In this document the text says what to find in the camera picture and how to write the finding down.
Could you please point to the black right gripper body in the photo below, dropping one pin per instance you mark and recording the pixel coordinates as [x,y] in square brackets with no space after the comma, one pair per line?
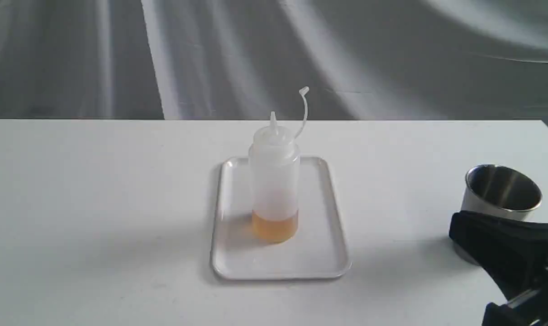
[534,308]

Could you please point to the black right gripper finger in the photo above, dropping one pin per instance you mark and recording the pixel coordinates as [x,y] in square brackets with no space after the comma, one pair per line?
[517,232]

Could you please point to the translucent squeeze bottle amber liquid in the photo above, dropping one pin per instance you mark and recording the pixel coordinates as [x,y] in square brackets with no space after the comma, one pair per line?
[274,162]

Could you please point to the stainless steel cup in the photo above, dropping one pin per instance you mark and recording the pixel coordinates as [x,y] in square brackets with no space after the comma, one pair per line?
[499,191]

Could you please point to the white rectangular plastic tray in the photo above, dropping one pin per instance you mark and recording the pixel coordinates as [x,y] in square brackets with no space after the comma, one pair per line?
[318,251]

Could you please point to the grey fabric backdrop curtain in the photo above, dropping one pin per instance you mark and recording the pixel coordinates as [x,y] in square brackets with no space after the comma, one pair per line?
[241,59]

